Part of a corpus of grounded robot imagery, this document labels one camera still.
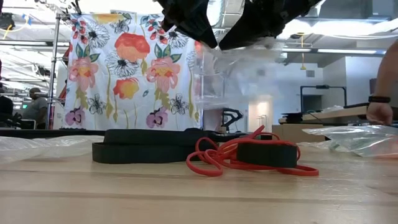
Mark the white door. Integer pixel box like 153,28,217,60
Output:
248,96,274,127

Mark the person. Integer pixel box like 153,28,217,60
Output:
21,87,49,130
366,40,398,126

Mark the ceiling light strip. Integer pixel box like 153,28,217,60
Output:
317,47,379,54
281,47,312,53

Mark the small cardboard box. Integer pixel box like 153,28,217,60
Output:
272,123,326,144

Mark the clear plastic zip bag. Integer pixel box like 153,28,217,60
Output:
303,124,398,159
191,37,284,110
295,139,358,154

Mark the yellow ceiling cord reel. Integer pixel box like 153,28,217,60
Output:
295,30,307,71

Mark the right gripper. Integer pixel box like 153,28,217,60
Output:
219,0,321,50

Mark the floral print cloth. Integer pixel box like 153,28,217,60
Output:
62,12,206,131

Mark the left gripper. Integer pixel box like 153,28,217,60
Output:
155,0,218,49

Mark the black hanging box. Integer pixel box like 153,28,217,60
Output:
0,12,15,29

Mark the silver ventilation duct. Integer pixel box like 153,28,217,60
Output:
279,0,398,44

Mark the wide black rubber band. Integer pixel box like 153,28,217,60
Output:
198,128,299,169
92,141,218,164

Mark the pile of clear plastic bags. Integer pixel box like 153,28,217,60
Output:
0,135,105,166

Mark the black aluminium table frame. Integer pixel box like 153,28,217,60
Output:
0,128,330,141

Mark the black wristwatch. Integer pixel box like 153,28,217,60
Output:
368,95,391,104

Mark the wood-topped grey workbench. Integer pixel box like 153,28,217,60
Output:
278,104,398,125

